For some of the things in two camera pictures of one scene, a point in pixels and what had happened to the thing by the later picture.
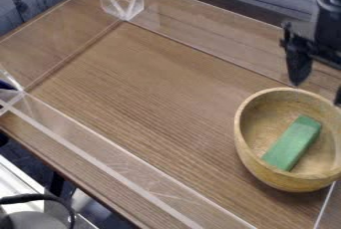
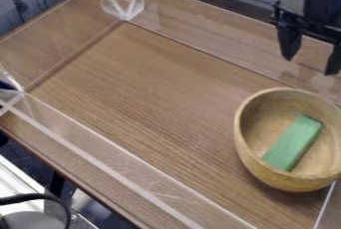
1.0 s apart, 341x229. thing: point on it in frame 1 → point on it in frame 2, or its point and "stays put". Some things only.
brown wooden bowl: (264, 115) stays put
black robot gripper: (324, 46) → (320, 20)
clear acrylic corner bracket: (123, 8) stays put
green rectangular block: (288, 148) stays put
